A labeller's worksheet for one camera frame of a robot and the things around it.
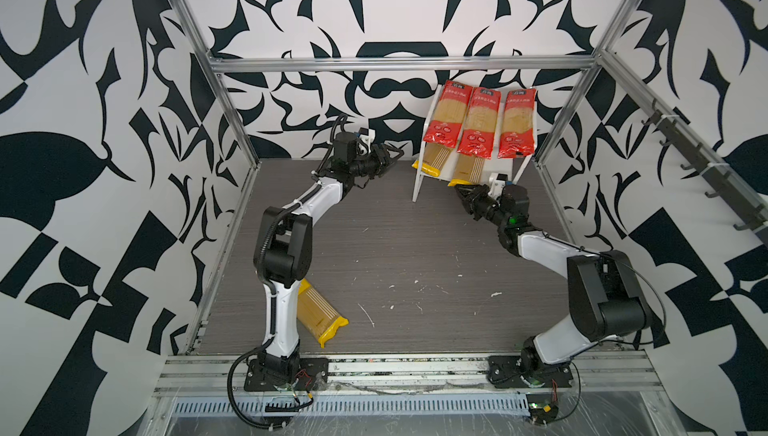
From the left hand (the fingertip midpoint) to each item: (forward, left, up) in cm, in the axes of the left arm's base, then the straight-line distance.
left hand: (406, 149), depth 88 cm
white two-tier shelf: (-1, -6, -12) cm, 13 cm away
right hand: (-9, -14, -5) cm, 18 cm away
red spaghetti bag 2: (-3, -18, +9) cm, 21 cm away
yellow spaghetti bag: (-1, -19, -8) cm, 21 cm away
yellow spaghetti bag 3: (-39, +25, -24) cm, 52 cm away
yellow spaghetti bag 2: (+4, -9, -8) cm, 12 cm away
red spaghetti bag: (+4, -12, +9) cm, 15 cm away
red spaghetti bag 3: (-6, -27, +9) cm, 29 cm away
